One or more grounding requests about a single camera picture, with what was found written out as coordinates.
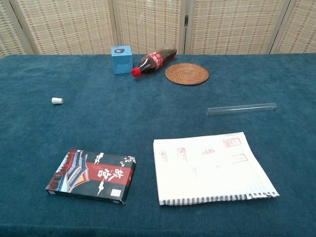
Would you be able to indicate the transparent glass test tube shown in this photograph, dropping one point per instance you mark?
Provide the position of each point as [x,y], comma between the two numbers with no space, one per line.
[242,108]

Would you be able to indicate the small white stopper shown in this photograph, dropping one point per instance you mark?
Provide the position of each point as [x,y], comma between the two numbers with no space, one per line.
[56,101]

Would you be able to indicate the dark blue velvet tablecloth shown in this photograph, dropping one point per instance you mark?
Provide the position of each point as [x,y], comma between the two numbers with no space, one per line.
[123,118]

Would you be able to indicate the round woven rattan coaster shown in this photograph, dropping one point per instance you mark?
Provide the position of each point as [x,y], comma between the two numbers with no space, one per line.
[187,74]

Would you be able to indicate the cola bottle with red cap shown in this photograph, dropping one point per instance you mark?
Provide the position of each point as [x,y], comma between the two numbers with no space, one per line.
[154,61]

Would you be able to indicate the light blue cardboard box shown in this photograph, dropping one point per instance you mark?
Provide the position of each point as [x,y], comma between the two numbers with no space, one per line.
[121,61]

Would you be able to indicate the white spiral notebook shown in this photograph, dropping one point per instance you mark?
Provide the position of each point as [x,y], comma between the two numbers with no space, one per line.
[209,172]

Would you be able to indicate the black red printed flat box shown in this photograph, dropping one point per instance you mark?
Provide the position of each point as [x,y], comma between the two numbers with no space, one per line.
[93,175]

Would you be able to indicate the black metal screen hinge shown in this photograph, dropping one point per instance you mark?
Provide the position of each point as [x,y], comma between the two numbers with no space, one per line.
[186,20]

